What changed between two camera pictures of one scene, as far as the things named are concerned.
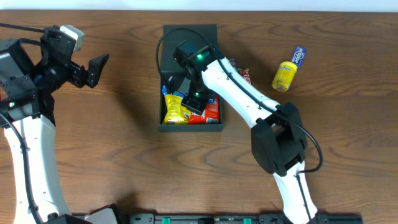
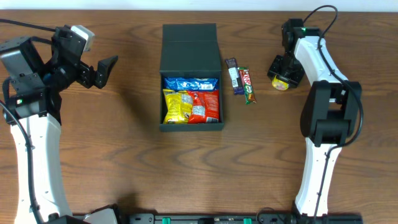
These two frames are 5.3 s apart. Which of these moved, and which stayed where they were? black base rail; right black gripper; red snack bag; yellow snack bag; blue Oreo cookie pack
Moved: right black gripper; blue Oreo cookie pack
Stayed: yellow snack bag; black base rail; red snack bag
